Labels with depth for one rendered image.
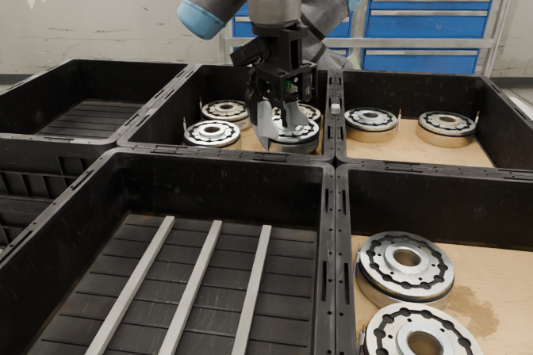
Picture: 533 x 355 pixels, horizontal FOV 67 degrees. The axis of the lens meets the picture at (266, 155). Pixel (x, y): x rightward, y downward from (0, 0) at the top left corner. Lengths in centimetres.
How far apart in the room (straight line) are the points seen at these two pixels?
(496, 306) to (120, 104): 82
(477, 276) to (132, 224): 44
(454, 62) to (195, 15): 231
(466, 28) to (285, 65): 228
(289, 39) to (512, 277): 40
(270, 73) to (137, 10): 302
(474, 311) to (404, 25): 228
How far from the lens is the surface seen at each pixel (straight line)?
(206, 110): 84
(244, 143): 77
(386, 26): 265
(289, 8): 58
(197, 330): 45
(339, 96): 73
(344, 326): 33
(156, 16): 355
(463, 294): 53
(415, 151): 79
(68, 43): 386
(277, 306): 47
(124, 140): 59
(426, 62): 278
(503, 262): 59
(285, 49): 58
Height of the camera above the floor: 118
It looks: 29 degrees down
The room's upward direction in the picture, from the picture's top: straight up
